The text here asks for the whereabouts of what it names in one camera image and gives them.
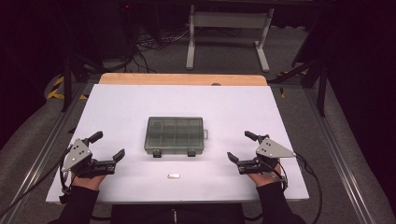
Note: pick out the small white piece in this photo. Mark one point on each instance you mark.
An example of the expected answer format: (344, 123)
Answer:
(173, 176)

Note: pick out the clear grey compartment box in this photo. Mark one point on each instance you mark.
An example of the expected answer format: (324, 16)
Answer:
(174, 135)

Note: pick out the white metal stand frame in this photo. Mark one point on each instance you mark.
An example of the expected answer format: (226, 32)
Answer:
(230, 20)

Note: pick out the black metal stand post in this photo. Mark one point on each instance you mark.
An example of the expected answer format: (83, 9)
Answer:
(67, 84)
(322, 90)

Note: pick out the white table board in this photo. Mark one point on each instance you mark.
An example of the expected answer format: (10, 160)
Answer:
(186, 102)

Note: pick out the yellow black floor tape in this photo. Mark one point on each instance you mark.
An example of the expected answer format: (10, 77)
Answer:
(56, 91)

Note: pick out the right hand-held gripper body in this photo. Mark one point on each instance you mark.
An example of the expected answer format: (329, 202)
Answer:
(272, 150)

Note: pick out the person's right hand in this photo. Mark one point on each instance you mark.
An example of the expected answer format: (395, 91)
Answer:
(264, 179)

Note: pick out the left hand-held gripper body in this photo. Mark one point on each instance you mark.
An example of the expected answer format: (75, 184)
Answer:
(76, 154)

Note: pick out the wooden table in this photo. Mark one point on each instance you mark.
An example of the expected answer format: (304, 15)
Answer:
(174, 79)

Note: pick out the person's dark clothed torso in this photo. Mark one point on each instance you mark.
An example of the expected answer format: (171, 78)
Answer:
(186, 214)

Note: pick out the person's left hand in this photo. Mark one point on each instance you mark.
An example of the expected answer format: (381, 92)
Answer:
(88, 182)

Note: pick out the aluminium floor rail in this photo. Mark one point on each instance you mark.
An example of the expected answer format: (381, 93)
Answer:
(339, 155)
(43, 149)

